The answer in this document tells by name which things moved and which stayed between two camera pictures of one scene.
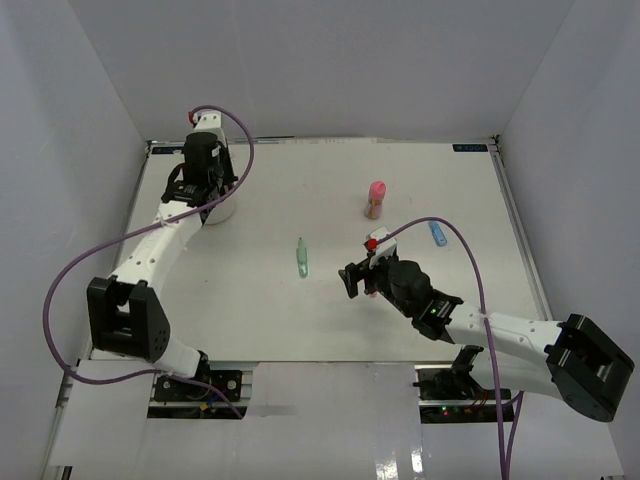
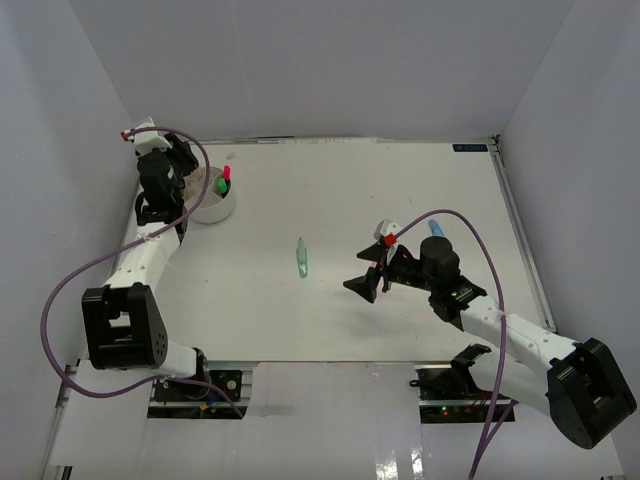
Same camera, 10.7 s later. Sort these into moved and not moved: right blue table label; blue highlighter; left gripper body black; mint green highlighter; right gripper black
Moved: right gripper black; left gripper body black
Not moved: blue highlighter; right blue table label; mint green highlighter
